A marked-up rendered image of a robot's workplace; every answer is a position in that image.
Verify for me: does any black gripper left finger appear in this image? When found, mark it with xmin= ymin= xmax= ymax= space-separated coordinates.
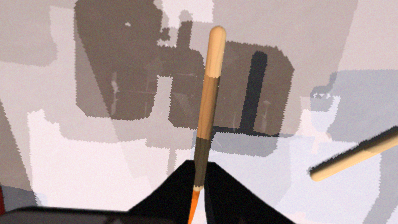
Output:
xmin=0 ymin=159 xmax=196 ymax=224

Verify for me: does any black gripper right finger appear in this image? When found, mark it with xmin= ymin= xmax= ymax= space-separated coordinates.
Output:
xmin=204 ymin=161 xmax=295 ymax=224

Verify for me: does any red block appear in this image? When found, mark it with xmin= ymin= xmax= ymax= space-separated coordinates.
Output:
xmin=0 ymin=186 xmax=5 ymax=215

